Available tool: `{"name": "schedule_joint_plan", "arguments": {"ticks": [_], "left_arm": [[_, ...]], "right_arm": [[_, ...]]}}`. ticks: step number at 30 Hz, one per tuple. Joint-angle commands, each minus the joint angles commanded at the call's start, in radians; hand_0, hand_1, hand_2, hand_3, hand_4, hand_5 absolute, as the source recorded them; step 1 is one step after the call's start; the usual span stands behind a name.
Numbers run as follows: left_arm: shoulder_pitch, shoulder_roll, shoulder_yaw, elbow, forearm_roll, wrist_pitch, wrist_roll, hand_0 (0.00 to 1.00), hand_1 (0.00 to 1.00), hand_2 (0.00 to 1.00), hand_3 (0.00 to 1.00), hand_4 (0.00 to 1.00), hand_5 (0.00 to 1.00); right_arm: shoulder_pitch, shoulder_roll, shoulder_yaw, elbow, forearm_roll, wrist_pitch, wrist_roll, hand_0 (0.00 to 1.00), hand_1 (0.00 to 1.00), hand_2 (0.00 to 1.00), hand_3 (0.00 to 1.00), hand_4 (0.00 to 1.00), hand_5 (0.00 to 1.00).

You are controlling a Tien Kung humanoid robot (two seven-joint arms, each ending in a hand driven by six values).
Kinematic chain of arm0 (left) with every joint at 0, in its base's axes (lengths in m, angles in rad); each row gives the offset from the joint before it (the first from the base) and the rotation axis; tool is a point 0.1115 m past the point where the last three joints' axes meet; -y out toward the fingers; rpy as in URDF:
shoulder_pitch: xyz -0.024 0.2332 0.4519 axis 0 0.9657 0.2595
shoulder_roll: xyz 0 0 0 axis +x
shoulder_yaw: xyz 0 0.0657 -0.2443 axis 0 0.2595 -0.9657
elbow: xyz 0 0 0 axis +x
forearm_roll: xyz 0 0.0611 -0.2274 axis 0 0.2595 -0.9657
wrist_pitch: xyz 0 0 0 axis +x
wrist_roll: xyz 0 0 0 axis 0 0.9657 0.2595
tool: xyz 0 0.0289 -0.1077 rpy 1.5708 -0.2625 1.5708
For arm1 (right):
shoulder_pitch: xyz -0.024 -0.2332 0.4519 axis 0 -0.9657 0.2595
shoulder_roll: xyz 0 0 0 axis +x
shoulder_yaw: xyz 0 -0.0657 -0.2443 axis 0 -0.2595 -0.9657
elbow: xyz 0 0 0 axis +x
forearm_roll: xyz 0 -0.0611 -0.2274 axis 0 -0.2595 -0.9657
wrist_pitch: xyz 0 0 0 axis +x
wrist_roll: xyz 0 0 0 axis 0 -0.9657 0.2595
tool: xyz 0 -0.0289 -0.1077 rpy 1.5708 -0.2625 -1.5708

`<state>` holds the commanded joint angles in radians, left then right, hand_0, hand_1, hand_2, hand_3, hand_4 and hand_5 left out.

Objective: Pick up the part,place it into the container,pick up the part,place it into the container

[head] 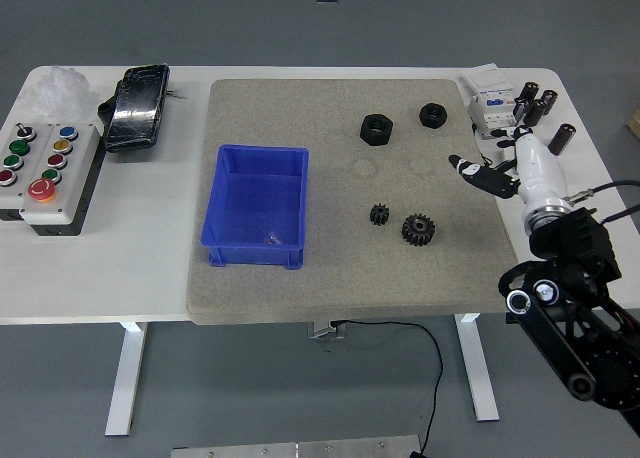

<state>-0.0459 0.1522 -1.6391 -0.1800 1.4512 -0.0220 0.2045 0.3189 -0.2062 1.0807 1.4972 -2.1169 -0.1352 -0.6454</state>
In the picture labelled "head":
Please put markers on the large black gear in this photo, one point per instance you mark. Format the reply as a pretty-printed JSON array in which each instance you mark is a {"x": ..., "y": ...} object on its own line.
[{"x": 418, "y": 229}]

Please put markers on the grey metal table bracket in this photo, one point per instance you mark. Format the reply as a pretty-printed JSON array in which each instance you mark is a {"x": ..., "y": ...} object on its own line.
[{"x": 325, "y": 330}]

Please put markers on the white circuit breaker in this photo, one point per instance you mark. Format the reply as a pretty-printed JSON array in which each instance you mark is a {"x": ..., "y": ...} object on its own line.
[{"x": 490, "y": 103}]

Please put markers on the blue plastic box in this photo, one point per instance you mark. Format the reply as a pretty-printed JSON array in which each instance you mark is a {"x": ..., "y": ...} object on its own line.
[{"x": 255, "y": 213}]

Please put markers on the white selector switch button box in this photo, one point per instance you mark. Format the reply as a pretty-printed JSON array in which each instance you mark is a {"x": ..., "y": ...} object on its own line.
[{"x": 15, "y": 163}]

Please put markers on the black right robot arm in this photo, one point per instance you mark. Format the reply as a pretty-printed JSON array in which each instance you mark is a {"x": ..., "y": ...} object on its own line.
[{"x": 575, "y": 258}]

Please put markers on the small black gear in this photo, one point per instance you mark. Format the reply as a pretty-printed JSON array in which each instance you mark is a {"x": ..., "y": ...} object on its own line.
[{"x": 380, "y": 214}]

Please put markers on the silver metal plate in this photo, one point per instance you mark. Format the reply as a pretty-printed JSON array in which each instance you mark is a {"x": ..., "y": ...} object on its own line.
[{"x": 300, "y": 449}]

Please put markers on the white table leg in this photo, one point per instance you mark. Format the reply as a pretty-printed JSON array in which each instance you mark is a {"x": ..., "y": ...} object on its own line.
[
  {"x": 477, "y": 373},
  {"x": 125, "y": 378}
]

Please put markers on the black cylindrical capacitor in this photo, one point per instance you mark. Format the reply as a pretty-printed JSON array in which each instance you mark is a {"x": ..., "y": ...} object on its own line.
[
  {"x": 562, "y": 138},
  {"x": 520, "y": 111},
  {"x": 536, "y": 113},
  {"x": 528, "y": 92},
  {"x": 549, "y": 101}
]

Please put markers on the brown cardboard box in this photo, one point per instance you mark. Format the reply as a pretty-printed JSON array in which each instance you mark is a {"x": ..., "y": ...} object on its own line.
[{"x": 635, "y": 121}]

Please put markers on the white emergency stop button box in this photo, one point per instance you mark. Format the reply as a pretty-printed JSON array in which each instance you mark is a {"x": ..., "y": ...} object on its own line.
[{"x": 65, "y": 178}]

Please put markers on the large black hex nut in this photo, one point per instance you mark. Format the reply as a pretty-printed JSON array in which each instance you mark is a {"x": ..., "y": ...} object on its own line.
[{"x": 376, "y": 129}]

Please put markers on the thin metal pin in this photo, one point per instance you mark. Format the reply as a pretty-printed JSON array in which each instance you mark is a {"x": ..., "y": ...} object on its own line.
[{"x": 176, "y": 94}]

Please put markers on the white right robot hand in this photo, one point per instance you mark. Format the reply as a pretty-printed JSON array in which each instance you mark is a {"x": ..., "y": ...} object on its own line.
[{"x": 537, "y": 173}]

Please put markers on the small black hex nut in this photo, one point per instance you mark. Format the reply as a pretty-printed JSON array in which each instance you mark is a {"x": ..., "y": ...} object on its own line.
[{"x": 434, "y": 115}]

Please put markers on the grey-brown mat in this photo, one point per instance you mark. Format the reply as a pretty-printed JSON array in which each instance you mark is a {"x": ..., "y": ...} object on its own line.
[{"x": 340, "y": 278}]

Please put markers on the black foot pedal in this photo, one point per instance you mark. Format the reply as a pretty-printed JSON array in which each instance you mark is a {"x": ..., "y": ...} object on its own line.
[{"x": 135, "y": 110}]

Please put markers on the small metal screw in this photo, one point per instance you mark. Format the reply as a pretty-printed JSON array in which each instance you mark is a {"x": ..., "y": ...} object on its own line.
[{"x": 273, "y": 238}]

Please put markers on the crumpled clear plastic wrap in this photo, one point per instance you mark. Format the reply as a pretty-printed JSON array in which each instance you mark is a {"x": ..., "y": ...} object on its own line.
[{"x": 57, "y": 93}]

